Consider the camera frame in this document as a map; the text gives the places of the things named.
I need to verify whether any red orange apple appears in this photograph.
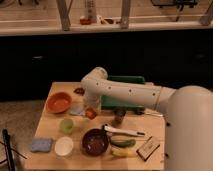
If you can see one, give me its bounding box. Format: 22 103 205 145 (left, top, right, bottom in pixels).
85 108 97 120

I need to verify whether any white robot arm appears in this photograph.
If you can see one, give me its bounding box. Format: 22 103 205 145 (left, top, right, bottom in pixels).
81 67 213 171

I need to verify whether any green plastic cup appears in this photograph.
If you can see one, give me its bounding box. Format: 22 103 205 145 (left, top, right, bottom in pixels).
59 119 74 134

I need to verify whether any small dark metal cup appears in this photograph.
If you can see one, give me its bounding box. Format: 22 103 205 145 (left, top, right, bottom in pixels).
115 109 126 123

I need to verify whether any white paper cup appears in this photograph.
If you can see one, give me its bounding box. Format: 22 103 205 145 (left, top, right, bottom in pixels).
54 136 74 157

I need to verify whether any grey blue cloth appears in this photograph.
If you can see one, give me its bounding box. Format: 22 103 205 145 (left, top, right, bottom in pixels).
70 103 85 116

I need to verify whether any dark grapes bunch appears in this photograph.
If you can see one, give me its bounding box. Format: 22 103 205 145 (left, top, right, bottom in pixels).
74 88 85 95

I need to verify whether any green plastic tray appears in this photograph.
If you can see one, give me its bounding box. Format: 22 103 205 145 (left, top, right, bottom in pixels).
101 75 145 115

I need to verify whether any orange bowl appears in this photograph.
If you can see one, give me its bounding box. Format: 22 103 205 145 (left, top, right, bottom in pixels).
46 92 72 114

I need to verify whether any dark red bowl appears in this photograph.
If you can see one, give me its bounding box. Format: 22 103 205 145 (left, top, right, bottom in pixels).
82 128 109 156

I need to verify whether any green cucumber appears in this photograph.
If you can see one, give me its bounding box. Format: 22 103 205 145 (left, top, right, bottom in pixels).
110 139 136 148

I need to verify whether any yellow banana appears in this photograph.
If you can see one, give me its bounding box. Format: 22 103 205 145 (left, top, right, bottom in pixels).
111 147 137 157

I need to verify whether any silver spoon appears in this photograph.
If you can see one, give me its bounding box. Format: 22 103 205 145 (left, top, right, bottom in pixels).
139 112 163 117

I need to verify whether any blue sponge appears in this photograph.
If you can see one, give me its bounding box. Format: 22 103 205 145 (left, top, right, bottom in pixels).
29 138 53 153

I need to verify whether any red object on shelf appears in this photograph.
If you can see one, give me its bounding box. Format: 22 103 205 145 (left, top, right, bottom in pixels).
79 16 92 25

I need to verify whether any black tripod stand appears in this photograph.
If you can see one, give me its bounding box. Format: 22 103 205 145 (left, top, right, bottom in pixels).
0 129 25 171

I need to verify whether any white bottle on shelf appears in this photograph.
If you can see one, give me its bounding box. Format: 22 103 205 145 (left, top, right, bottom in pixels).
85 0 97 23

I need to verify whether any white handled knife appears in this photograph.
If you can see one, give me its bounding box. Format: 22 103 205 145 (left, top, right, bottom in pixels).
103 125 145 137

